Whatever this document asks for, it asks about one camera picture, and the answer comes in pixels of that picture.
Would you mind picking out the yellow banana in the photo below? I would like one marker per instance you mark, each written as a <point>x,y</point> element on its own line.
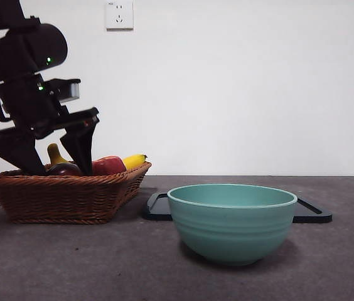
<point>56,155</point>

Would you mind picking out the white wall socket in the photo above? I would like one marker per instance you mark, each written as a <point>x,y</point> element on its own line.
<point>120,15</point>

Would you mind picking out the brown wicker basket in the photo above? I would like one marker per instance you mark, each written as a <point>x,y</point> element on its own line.
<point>57,200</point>

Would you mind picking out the dark purple plum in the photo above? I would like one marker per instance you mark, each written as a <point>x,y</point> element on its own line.
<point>65,170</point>

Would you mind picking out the red apple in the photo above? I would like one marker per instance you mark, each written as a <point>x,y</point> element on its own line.
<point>109,165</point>

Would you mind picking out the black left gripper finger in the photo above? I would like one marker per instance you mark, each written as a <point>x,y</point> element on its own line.
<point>20,150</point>
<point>83,147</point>

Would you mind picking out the teal green bowl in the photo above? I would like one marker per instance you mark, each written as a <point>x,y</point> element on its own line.
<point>232,229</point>

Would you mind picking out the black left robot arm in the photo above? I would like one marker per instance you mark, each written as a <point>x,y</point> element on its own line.
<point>46,40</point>

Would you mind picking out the dark rectangular tray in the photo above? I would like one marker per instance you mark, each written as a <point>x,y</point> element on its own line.
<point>156,217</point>

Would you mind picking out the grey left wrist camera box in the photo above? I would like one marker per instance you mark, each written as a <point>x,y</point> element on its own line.
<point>75,91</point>

